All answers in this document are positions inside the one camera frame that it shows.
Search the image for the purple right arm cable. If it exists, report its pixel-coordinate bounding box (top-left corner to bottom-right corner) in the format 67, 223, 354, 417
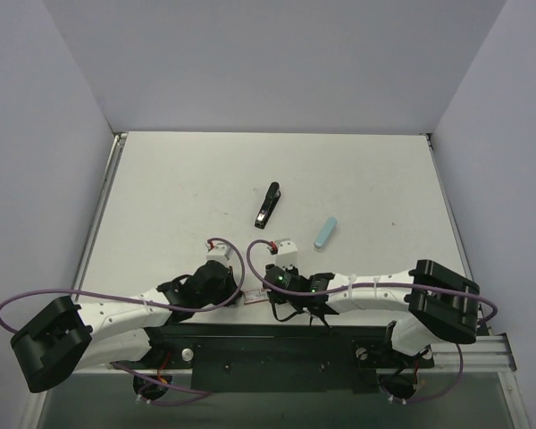
247, 239, 499, 406

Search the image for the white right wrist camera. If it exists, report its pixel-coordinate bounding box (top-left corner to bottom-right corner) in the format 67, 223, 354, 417
268, 239, 297, 270

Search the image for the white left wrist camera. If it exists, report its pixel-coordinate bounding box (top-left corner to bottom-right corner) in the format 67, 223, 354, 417
206, 238, 233, 267

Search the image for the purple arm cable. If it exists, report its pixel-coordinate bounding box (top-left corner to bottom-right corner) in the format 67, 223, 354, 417
0, 236, 247, 407
247, 239, 499, 406

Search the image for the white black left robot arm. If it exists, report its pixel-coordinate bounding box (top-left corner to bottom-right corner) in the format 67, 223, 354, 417
11, 260, 243, 393

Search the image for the black stapler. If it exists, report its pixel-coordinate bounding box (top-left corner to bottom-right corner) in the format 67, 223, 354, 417
254, 181, 281, 230

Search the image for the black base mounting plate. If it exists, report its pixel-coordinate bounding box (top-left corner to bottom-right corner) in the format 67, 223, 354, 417
62, 319, 492, 397

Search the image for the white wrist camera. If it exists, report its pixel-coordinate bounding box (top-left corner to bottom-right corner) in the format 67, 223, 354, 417
206, 238, 233, 267
268, 239, 297, 270

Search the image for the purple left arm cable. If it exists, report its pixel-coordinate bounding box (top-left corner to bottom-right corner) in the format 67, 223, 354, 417
0, 236, 247, 407

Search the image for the black looped cable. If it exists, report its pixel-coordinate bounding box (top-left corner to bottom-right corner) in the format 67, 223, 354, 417
270, 299, 334, 332

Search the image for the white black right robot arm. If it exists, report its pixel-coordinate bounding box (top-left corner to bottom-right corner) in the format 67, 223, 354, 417
262, 259, 480, 366

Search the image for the light blue white stapler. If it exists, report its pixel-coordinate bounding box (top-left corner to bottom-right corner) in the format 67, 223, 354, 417
313, 216, 337, 250

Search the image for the aluminium frame rail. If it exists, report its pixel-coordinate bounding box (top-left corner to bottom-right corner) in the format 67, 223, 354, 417
429, 333, 517, 373

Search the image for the red white staple box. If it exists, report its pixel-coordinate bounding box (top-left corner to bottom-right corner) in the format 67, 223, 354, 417
243, 289, 269, 305

